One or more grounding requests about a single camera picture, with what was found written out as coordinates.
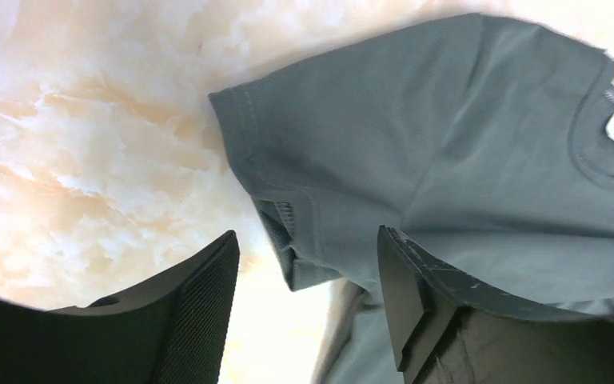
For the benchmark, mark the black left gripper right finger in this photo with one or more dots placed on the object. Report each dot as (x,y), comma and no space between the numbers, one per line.
(447,326)

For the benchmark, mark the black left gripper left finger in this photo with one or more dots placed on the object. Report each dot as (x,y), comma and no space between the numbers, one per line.
(170,328)

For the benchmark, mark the dark grey t-shirt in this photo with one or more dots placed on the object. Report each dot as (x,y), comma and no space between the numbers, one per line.
(488,141)

